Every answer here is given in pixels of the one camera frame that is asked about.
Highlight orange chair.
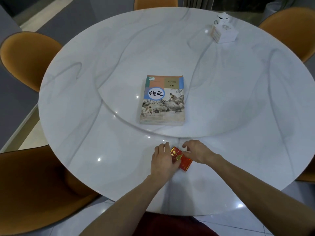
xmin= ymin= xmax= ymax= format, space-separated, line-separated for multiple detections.
xmin=134 ymin=0 xmax=179 ymax=11
xmin=258 ymin=7 xmax=315 ymax=64
xmin=0 ymin=31 xmax=63 ymax=93
xmin=0 ymin=145 xmax=100 ymax=236

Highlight white tissue box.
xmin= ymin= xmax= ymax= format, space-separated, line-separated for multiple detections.
xmin=211 ymin=12 xmax=239 ymax=44

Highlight red cigarette pack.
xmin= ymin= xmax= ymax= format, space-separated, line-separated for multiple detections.
xmin=170 ymin=146 xmax=193 ymax=172

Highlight person's right hand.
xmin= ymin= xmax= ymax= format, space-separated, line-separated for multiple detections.
xmin=182 ymin=140 xmax=217 ymax=166

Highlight person's left forearm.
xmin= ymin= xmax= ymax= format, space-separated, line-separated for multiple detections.
xmin=79 ymin=174 xmax=173 ymax=236

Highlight person's right forearm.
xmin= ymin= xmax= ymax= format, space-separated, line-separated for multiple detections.
xmin=205 ymin=154 xmax=315 ymax=236

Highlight person's dark red shorts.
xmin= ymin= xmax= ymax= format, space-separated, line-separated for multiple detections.
xmin=132 ymin=212 xmax=219 ymax=236

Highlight illustrated textbook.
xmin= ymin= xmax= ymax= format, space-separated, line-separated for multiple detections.
xmin=139 ymin=75 xmax=185 ymax=126

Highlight round marble turntable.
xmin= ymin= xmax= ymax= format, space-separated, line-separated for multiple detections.
xmin=95 ymin=29 xmax=269 ymax=138

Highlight person's left hand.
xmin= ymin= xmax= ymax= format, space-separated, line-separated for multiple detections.
xmin=150 ymin=142 xmax=182 ymax=182

